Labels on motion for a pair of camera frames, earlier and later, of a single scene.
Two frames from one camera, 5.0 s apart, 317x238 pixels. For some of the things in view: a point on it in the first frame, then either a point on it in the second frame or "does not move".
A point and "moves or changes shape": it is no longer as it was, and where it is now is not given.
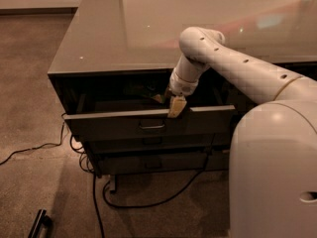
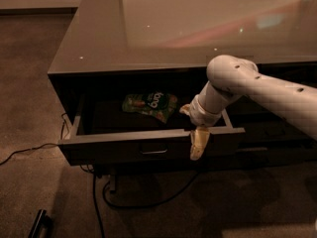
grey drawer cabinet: [112, 73] does not move
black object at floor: [41, 221] does not move
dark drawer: [146, 118] moves or changes shape
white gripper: [181, 86] → [202, 113]
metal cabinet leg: [113, 183] does not move
